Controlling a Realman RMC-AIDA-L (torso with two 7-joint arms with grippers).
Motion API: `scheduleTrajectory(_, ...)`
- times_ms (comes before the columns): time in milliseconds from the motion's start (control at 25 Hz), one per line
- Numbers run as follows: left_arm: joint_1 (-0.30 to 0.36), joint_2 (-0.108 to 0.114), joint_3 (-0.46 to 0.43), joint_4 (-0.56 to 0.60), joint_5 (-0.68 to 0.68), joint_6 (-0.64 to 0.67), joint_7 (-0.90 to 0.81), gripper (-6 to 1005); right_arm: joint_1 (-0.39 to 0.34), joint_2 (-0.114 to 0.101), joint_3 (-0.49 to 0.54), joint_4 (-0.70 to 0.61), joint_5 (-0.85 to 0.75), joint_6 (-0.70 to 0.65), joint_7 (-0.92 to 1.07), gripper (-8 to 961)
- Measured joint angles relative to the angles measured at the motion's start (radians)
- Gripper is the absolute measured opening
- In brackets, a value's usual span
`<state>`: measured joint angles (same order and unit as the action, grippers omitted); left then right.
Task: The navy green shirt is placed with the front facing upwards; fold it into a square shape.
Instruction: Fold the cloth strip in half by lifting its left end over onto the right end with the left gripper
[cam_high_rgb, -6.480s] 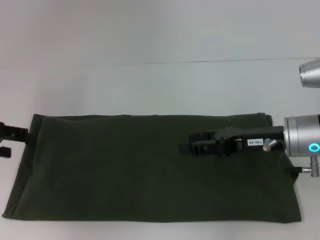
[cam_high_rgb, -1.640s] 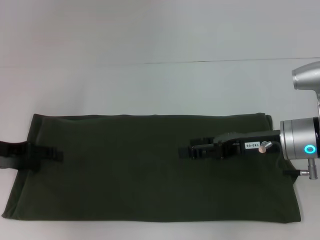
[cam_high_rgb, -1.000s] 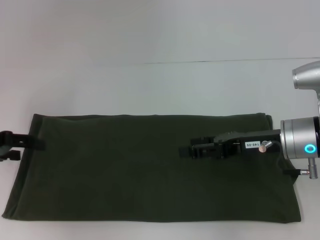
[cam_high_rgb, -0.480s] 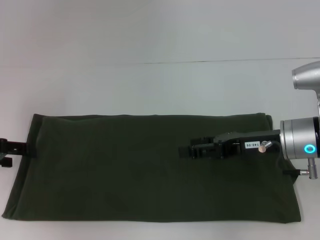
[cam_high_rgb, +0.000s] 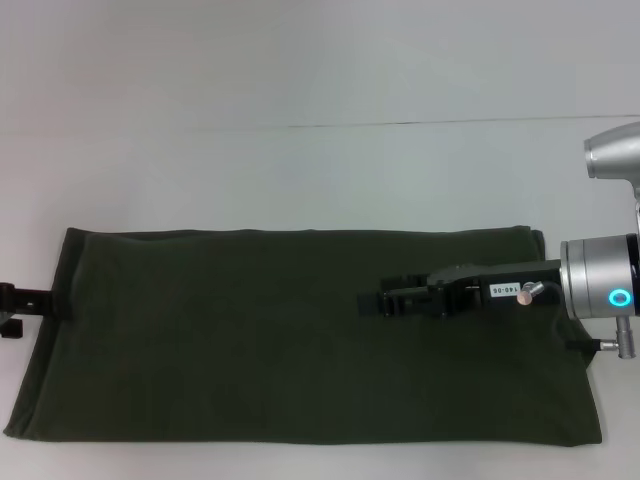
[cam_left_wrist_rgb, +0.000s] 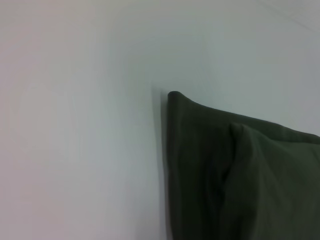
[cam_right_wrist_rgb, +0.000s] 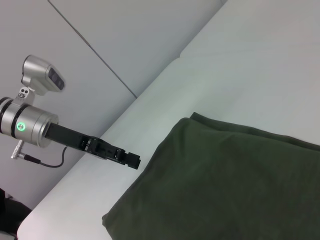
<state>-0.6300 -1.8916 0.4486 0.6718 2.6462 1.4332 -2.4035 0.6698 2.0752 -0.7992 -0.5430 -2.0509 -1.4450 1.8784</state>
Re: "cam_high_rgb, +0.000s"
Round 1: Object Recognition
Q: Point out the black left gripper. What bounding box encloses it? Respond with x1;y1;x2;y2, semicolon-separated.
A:
0;282;72;340

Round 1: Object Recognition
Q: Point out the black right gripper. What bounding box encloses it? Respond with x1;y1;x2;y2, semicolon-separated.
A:
356;258;565;320

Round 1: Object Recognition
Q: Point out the dark green FREE t-shirt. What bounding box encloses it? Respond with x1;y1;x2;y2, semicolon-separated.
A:
2;227;605;446

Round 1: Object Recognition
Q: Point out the silver cable connector plug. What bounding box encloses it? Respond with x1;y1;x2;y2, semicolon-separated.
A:
598;314;637;361
516;280;548;308

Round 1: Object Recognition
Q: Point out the thin black cable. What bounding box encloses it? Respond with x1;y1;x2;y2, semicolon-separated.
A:
543;281;602;352

